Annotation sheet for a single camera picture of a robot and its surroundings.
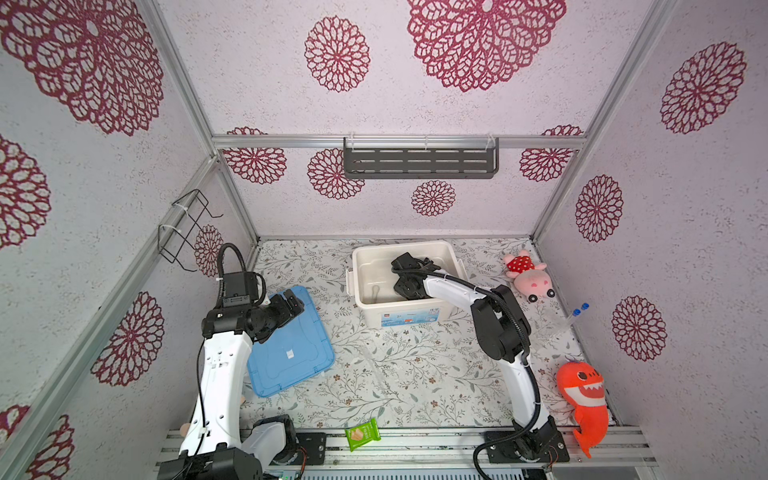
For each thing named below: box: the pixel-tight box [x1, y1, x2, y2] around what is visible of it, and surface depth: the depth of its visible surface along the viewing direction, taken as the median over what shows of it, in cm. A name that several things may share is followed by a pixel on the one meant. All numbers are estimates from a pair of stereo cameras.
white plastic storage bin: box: [346, 240, 468, 328], surface depth 96 cm
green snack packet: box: [344, 418, 381, 452], surface depth 77 cm
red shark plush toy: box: [556, 361, 609, 459], surface depth 77 cm
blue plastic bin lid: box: [247, 285, 336, 397], surface depth 90 cm
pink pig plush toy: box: [504, 250, 556, 303], surface depth 105 cm
